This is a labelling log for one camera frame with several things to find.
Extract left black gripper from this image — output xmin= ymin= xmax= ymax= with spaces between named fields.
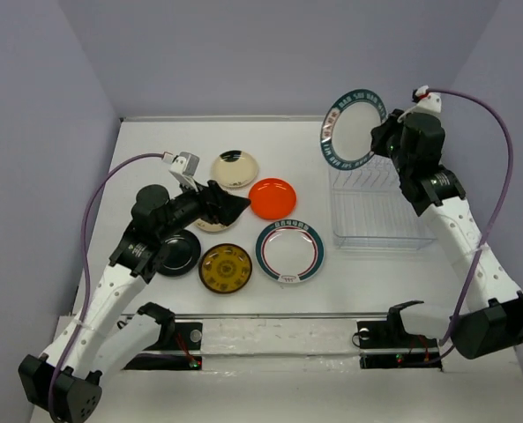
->
xmin=158 ymin=174 xmax=250 ymax=241

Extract brown yellow patterned plate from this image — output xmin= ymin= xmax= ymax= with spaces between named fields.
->
xmin=198 ymin=243 xmax=252 ymax=294

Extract white plate dark green rim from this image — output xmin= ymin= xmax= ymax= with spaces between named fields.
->
xmin=319 ymin=88 xmax=387 ymax=171

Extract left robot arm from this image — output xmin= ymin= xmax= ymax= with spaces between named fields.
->
xmin=18 ymin=181 xmax=250 ymax=422

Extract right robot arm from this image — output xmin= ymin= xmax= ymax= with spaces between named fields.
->
xmin=371 ymin=109 xmax=523 ymax=360

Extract cream plate small motifs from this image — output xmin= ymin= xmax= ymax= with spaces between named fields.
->
xmin=194 ymin=219 xmax=229 ymax=234

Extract cream plate black brush mark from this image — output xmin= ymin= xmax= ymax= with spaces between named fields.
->
xmin=211 ymin=150 xmax=259 ymax=189

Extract orange plate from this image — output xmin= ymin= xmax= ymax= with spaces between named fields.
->
xmin=249 ymin=178 xmax=297 ymax=220

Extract white plate teal red rim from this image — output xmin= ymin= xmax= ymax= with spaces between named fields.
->
xmin=255 ymin=219 xmax=325 ymax=285

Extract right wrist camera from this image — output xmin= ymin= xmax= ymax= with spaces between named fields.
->
xmin=397 ymin=85 xmax=442 ymax=122

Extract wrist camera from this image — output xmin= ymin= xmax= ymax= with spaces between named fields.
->
xmin=162 ymin=152 xmax=199 ymax=191
xmin=397 ymin=85 xmax=442 ymax=122

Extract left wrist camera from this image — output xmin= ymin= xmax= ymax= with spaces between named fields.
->
xmin=162 ymin=152 xmax=199 ymax=191

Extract white wire dish rack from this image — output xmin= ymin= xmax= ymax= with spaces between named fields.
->
xmin=328 ymin=157 xmax=435 ymax=250

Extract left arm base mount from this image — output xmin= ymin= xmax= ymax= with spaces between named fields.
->
xmin=123 ymin=322 xmax=203 ymax=371

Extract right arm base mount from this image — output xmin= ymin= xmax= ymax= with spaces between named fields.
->
xmin=352 ymin=320 xmax=443 ymax=369

